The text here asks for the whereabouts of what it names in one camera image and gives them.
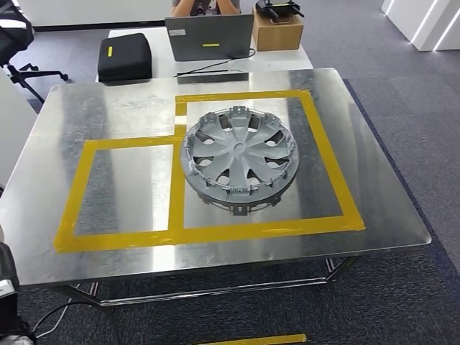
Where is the person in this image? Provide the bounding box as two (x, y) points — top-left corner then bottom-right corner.
(170, 0), (241, 17)

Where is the steel workbench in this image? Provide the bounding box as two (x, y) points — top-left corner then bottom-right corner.
(0, 68), (432, 310)

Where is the black router with antennas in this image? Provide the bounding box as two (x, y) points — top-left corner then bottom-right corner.
(255, 0), (305, 20)

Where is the black zip case yellow label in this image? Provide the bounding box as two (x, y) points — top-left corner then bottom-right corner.
(97, 32), (153, 86)

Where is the black office chair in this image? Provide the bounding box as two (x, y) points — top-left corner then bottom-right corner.
(0, 0), (69, 104)

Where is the yellow straight floor tape strip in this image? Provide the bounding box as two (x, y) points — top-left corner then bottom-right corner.
(201, 333), (307, 345)

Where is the white desk with metal legs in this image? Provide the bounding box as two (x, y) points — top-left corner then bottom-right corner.
(0, 68), (38, 189)

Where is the black cable loop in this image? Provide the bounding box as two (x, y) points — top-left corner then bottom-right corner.
(32, 298), (95, 336)

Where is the white lit plinth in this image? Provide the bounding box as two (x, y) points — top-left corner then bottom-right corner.
(411, 0), (460, 52)
(381, 0), (437, 44)

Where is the grey wheel hubcap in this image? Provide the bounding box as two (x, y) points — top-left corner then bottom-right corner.
(180, 105), (300, 216)

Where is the brown cardboard box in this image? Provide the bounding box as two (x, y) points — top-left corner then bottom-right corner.
(252, 8), (305, 52)

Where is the yellow tape frame on workbench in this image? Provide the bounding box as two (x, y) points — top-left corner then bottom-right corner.
(54, 89), (366, 253)

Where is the grey laptop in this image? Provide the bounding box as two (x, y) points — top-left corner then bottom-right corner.
(164, 13), (255, 63)

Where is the black laptop cable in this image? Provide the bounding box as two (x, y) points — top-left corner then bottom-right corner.
(176, 47), (256, 77)

